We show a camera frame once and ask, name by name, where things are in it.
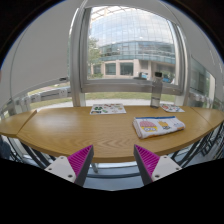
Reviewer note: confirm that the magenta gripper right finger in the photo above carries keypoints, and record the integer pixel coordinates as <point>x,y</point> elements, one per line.
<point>153,167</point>

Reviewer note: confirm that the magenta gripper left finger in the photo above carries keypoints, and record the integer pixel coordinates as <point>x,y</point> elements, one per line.
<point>73,168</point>

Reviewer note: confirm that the small colourful sticker sheet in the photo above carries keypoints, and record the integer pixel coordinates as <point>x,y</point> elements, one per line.
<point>171,108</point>

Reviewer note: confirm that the large colourful sticker sheet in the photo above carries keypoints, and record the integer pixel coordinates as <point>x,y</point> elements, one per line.
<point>101,109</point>

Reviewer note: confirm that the clear plastic water bottle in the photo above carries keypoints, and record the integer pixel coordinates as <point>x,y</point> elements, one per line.
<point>156,90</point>

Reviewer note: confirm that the grey table leg frame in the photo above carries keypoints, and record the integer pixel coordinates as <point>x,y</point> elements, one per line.
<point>41,159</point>

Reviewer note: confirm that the white window frame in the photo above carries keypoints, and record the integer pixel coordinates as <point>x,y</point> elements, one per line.
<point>119,46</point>

